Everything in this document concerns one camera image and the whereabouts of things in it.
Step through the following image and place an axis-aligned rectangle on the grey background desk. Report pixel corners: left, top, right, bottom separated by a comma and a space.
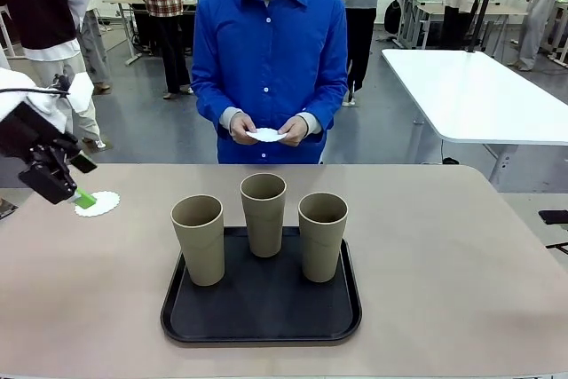
101, 0, 199, 66

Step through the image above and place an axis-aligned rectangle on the person's left hand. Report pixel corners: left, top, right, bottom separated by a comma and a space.
277, 115, 311, 148

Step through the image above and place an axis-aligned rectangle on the background desk with white legs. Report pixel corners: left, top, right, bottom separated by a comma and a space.
393, 0, 530, 51

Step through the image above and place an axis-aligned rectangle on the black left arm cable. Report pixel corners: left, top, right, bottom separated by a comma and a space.
0, 73, 73, 99

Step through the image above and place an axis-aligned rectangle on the tall tan paper cup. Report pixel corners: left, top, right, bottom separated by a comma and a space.
170, 194, 226, 288
297, 192, 350, 284
240, 173, 288, 259

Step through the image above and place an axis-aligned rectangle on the person's right hand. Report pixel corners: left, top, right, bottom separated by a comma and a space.
229, 111, 261, 146

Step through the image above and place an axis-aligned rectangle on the person's right forearm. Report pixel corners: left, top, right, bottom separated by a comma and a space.
191, 76, 244, 132

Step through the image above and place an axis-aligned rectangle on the white folding table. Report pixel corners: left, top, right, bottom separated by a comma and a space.
380, 48, 568, 183

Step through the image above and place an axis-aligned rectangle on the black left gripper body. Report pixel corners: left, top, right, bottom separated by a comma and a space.
0, 102, 82, 157

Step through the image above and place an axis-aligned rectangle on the person's left forearm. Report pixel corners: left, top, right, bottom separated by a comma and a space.
296, 76, 350, 136

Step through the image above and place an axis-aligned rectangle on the black tripod pole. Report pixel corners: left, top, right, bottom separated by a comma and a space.
464, 0, 506, 54

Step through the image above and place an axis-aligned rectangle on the dark brown flat object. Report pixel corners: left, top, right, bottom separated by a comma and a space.
0, 198, 20, 220

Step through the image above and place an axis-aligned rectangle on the person in yellow top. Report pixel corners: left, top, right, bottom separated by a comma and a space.
508, 0, 568, 72

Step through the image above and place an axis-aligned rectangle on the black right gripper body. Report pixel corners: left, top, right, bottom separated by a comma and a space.
539, 209, 568, 225

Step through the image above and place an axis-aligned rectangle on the black plastic serving tray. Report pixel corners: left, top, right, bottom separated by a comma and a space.
160, 226, 363, 344

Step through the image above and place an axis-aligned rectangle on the black backpack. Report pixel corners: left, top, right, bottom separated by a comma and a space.
383, 0, 403, 35

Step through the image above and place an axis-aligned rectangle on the white scalloped paper coaster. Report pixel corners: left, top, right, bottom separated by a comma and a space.
74, 191, 122, 219
246, 127, 288, 144

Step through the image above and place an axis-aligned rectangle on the person in blue shirt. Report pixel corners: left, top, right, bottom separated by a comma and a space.
190, 0, 350, 165

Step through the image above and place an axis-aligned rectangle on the person in black shirt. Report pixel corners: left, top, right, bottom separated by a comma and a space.
0, 0, 107, 150

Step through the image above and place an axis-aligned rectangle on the person in grey trousers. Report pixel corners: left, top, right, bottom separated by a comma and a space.
66, 0, 113, 92

